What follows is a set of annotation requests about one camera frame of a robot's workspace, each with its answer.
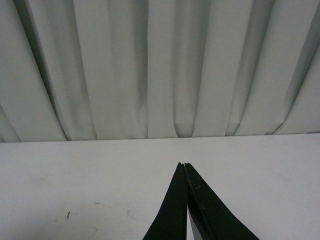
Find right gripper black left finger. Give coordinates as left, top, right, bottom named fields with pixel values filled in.
left=143, top=163, right=188, bottom=240

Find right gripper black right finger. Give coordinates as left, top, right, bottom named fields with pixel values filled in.
left=184, top=163, right=258, bottom=240

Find grey pleated curtain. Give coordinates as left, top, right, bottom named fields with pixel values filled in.
left=0, top=0, right=320, bottom=143

